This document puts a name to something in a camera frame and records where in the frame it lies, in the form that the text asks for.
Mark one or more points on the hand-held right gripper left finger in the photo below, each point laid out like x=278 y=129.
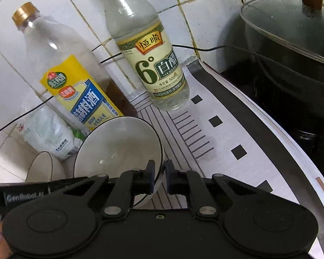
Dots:
x=150 y=178

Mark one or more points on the black gas stove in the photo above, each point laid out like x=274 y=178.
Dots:
x=243 y=78

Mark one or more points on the black wok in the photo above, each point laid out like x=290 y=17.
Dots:
x=286 y=86

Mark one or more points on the yellow label cooking wine bottle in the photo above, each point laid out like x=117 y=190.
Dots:
x=70 y=86

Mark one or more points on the white salt bag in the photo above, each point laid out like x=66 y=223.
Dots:
x=46 y=132

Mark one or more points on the clear white vinegar bottle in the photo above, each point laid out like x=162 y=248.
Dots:
x=148 y=67

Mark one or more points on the white bowl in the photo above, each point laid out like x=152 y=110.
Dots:
x=40 y=170
x=116 y=145

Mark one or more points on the striped white tablecloth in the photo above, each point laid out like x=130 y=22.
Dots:
x=245 y=145

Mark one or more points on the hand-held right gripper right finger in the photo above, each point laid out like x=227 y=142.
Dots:
x=169 y=179

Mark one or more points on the glass wok lid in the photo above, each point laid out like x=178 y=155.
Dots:
x=286 y=19

